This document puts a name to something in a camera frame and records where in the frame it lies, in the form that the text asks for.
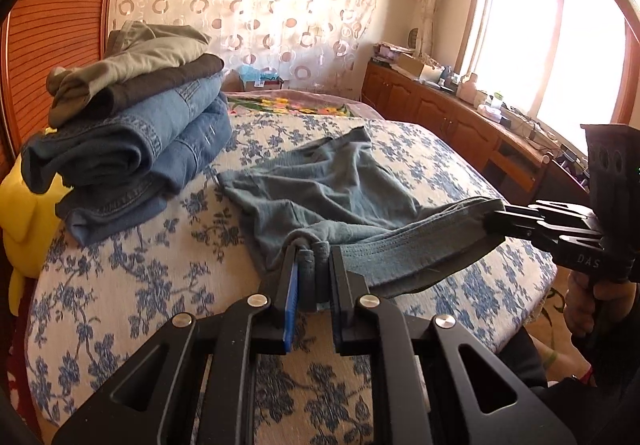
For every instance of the bed with floral blue cover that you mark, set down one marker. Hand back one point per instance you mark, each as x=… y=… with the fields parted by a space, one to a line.
x=165 y=275

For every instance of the patterned floor rug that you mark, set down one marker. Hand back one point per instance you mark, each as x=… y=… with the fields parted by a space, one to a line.
x=547 y=307

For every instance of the wooden slatted wardrobe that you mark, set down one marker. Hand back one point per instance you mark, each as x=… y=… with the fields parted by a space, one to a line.
x=55 y=25

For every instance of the folded dark brown pants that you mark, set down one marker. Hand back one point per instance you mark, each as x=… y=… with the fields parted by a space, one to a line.
x=165 y=82

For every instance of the person's leg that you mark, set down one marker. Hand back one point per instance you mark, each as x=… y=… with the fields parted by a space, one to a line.
x=575 y=367

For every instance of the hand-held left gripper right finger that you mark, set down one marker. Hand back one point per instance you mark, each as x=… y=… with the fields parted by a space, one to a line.
x=340 y=295

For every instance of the wood-framed window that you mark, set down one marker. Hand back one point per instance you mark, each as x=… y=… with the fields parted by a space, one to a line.
x=550 y=35

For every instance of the stack of papers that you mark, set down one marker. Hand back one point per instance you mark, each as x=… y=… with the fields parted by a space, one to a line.
x=385 y=52

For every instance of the long wooden cabinet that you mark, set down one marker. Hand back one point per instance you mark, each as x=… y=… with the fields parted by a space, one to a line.
x=440 y=120

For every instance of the sheer curtain with circles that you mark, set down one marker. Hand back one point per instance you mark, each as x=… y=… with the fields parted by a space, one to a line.
x=240 y=0

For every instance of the yellow plush toy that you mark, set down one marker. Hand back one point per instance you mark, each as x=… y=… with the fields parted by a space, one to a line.
x=30 y=220

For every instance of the cardboard box with blue bag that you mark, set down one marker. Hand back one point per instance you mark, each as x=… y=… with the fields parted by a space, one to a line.
x=257 y=77

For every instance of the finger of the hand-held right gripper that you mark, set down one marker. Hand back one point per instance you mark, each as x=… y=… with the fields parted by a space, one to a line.
x=520 y=222

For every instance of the blue bottle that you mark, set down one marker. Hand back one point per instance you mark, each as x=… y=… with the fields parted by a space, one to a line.
x=447 y=76

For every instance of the folded grey-green pants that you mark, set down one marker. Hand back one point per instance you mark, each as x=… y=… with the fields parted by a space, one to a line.
x=145 y=55

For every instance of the white jug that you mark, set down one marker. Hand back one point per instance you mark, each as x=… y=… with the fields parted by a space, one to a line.
x=467 y=87

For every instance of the open cardboard box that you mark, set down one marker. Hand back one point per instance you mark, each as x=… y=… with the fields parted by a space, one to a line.
x=417 y=67

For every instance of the blue-grey short pants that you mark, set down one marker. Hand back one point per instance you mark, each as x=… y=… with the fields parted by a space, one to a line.
x=325 y=185

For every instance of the white tissue box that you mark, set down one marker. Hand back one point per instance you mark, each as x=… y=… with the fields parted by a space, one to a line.
x=489 y=107

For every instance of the person's right hand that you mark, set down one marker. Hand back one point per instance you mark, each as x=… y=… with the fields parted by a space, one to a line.
x=580 y=310

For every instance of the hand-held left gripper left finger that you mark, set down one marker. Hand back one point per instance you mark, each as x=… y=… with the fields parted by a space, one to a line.
x=292 y=300

